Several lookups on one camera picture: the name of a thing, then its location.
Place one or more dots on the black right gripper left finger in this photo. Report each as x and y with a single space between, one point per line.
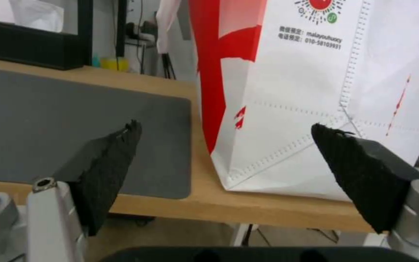
102 174

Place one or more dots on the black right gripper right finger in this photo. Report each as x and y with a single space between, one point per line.
369 174

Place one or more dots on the white and red takeout bag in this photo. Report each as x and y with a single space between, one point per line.
304 90

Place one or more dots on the grey desk mat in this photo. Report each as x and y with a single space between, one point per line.
67 131

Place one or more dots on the yellow and teal small toy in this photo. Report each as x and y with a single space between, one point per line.
113 63

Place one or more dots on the white table leg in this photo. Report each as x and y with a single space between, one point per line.
244 234

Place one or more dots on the black monitor stand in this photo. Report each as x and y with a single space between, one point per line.
102 30

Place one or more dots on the black tissue box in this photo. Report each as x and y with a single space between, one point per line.
27 45

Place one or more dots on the white tissue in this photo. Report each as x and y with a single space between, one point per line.
36 13

